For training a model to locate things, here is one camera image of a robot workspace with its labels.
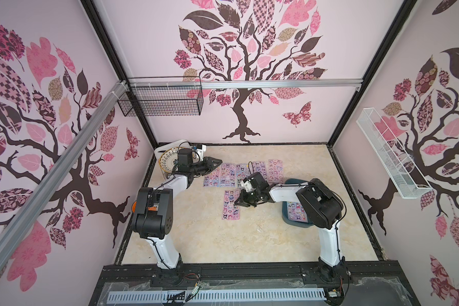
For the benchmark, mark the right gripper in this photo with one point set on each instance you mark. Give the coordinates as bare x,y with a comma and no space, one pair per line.
247,194

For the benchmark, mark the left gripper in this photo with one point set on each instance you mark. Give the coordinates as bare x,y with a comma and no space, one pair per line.
208,166

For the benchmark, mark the pink sticker sheet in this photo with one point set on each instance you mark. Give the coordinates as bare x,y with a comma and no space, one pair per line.
228,175
212,179
275,172

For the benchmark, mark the teal plastic storage box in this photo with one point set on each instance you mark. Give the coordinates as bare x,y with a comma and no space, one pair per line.
292,223

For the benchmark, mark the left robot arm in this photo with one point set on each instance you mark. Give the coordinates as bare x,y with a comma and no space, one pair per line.
153,212

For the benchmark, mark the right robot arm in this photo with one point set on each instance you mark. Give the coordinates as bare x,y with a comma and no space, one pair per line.
323,207

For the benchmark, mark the white square tray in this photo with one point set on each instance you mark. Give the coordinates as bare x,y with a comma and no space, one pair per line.
181,144

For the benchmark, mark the patterned ceramic plate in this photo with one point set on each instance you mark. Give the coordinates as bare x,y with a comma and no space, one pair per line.
168,159

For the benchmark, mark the orange mug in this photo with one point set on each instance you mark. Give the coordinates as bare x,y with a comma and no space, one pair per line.
133,208

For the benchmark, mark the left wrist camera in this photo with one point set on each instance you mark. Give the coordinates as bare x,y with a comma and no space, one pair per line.
198,151

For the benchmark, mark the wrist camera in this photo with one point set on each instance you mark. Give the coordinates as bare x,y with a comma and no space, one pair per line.
247,184
198,151

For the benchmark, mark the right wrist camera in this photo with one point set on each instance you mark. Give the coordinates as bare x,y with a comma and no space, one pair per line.
247,184

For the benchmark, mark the black wire basket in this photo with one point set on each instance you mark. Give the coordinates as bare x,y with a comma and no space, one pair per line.
162,96

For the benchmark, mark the white slotted cable duct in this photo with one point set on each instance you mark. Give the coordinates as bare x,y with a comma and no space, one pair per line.
214,296

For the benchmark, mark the aluminium rail back wall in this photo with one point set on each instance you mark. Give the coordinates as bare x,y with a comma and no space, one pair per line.
251,84

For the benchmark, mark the aluminium rail wall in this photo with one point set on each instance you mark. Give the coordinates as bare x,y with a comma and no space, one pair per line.
251,84
13,234

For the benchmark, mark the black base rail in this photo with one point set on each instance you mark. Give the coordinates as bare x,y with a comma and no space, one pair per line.
353,283

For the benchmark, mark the white wire basket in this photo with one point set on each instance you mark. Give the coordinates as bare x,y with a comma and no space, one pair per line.
383,133

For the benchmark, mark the aluminium rail left wall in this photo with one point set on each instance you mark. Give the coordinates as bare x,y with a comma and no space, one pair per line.
13,234

